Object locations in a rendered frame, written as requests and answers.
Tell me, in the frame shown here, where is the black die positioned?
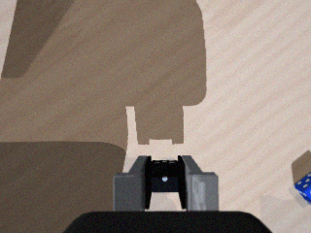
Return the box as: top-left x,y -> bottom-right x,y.
151,160 -> 179,192

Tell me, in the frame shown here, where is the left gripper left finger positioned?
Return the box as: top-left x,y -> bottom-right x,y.
113,155 -> 152,212

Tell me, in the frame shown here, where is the blue die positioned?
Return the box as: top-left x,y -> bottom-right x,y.
294,173 -> 311,205

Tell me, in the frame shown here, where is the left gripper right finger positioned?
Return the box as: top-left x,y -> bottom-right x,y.
178,155 -> 219,211

